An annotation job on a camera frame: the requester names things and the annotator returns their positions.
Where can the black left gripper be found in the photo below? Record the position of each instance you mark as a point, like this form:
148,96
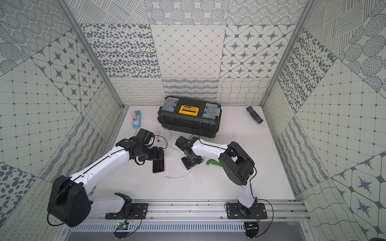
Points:
157,154

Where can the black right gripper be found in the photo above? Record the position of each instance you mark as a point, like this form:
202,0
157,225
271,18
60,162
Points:
187,165

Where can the black phone pink case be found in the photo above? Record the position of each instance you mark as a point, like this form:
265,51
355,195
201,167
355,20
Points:
158,166

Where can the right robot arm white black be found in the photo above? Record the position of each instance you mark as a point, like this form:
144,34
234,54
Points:
237,164

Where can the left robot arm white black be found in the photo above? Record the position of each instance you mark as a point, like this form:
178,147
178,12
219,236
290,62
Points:
70,199

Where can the green plastic toy tool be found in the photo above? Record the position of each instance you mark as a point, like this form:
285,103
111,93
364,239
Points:
213,162

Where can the blue power strip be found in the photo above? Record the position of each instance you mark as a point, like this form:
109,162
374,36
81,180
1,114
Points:
136,119

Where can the black cylindrical object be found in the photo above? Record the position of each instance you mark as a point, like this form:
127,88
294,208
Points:
254,115

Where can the left circuit board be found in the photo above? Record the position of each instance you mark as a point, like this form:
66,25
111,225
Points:
122,227

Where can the circuit board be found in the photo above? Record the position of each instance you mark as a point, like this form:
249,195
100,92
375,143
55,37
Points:
251,229
122,227

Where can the right circuit board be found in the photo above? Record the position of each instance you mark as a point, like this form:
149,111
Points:
251,229

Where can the black toolbox yellow handle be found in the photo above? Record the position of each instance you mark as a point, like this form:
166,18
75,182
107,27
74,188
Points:
190,116

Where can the aluminium rail frame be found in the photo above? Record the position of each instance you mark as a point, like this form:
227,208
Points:
208,211

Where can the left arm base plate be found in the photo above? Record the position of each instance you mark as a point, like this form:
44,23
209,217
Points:
132,211

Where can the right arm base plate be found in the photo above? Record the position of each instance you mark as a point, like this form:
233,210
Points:
246,211

